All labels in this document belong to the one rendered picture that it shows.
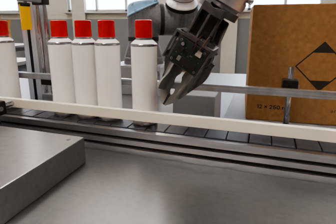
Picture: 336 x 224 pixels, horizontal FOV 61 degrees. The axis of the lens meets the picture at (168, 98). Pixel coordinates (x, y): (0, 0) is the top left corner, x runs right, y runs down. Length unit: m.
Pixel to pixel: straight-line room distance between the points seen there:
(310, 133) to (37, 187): 0.43
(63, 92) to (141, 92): 0.18
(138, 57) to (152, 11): 0.53
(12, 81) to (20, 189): 0.37
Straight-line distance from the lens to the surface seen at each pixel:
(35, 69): 0.89
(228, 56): 6.00
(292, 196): 0.48
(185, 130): 0.55
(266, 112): 0.73
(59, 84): 0.65
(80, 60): 0.61
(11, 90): 0.77
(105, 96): 0.60
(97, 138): 0.60
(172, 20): 1.07
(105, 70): 0.59
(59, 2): 7.06
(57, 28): 0.65
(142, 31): 0.55
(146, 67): 0.55
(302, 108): 0.74
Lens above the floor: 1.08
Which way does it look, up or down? 14 degrees down
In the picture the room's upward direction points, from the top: straight up
